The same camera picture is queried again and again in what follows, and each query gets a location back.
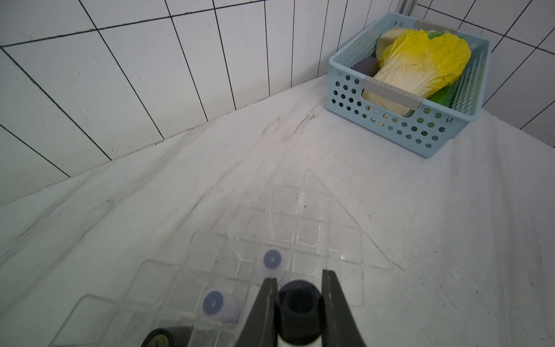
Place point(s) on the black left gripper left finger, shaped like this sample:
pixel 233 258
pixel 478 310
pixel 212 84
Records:
pixel 259 328

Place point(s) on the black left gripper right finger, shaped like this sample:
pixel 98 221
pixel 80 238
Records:
pixel 338 324

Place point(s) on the lilac lip gloss tube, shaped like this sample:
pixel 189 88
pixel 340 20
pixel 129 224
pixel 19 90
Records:
pixel 220 306

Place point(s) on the black silver-band lipstick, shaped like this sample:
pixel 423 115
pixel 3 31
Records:
pixel 297 313

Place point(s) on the lilac tube black cap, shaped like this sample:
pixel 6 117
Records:
pixel 272 260

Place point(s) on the black gold-band lipstick top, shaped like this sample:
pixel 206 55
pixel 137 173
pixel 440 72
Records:
pixel 176 336

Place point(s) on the clear acrylic lipstick organizer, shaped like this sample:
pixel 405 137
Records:
pixel 299 216

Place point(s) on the light blue perforated basket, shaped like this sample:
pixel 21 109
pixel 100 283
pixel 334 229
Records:
pixel 413 122

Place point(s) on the dark purple toy eggplant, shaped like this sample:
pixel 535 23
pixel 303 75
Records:
pixel 368 66

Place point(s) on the yellow toy cabbage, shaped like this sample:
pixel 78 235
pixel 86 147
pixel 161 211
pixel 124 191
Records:
pixel 427 64

